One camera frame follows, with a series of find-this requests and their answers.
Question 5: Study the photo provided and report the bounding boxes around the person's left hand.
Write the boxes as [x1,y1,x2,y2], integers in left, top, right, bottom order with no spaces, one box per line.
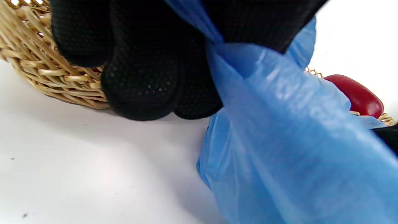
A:
[50,0,328,121]

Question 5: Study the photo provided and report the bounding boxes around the person's right hand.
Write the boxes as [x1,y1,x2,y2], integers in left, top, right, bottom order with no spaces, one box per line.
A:
[372,124,398,156]

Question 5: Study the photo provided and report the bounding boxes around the oval wicker basket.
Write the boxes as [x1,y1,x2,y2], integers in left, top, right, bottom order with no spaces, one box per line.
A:
[0,0,111,110]

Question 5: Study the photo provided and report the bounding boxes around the blue plastic bag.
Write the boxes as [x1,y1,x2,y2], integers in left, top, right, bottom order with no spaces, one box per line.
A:
[164,0,398,224]

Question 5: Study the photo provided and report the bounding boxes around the red bell pepper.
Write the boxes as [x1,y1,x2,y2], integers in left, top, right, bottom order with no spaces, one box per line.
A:
[323,74,384,119]

